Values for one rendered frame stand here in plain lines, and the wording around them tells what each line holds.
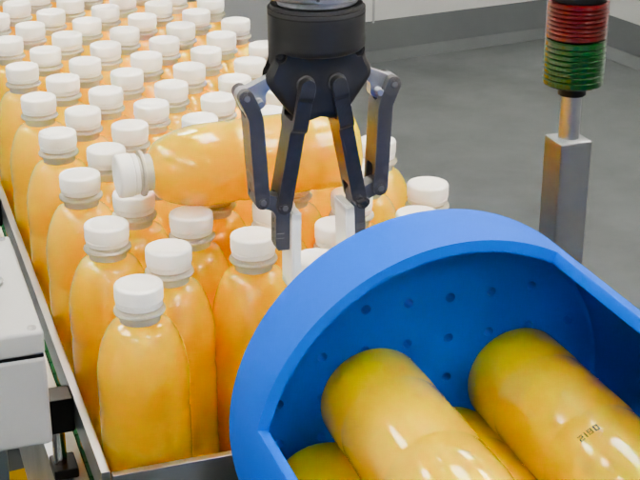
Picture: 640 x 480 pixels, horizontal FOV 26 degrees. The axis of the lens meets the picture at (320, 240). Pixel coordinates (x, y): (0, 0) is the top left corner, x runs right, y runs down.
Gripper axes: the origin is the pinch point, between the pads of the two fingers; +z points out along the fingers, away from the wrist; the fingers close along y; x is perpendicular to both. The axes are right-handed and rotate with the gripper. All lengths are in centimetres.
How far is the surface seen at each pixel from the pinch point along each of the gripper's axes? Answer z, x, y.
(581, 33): -9.0, 23.8, 35.7
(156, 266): 2.0, 4.6, -12.6
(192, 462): 15.3, -4.8, -12.3
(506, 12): 98, 448, 229
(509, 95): 110, 369, 194
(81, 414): 15.1, 5.3, -19.6
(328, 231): 1.2, 5.2, 2.5
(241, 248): 1.6, 5.2, -5.2
